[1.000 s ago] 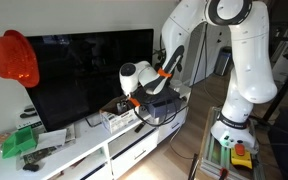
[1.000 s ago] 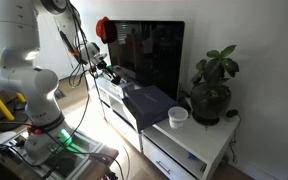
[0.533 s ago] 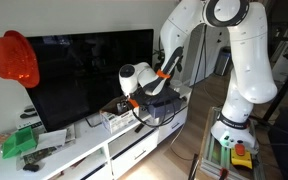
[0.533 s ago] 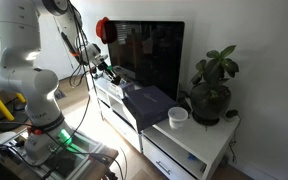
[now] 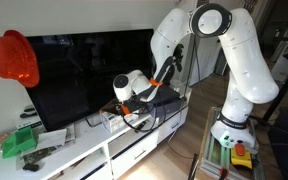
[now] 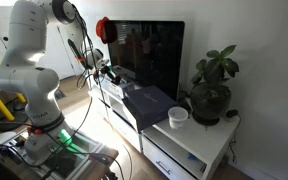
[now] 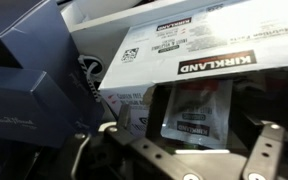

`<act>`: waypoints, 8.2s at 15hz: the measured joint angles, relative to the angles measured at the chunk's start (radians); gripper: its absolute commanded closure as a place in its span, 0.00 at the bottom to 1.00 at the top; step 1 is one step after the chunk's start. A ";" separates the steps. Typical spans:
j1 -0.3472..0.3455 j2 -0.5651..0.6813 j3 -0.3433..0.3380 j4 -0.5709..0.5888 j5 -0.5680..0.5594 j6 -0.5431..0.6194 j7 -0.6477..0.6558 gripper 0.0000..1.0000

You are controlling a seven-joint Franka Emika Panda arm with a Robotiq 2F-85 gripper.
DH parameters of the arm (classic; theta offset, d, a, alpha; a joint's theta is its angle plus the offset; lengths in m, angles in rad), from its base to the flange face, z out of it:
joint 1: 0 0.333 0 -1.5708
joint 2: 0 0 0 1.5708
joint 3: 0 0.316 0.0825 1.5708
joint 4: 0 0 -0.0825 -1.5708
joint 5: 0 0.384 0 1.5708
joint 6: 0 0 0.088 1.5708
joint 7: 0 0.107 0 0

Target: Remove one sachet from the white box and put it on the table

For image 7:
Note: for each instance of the white Kirkland cardboard box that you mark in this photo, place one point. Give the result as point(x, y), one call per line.
point(217, 40)

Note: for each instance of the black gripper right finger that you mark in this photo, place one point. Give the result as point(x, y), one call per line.
point(265, 150)

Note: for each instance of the dark blue gift box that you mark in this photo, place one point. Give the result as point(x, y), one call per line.
point(34, 83)

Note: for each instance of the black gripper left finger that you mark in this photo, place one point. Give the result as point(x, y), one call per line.
point(150, 150)

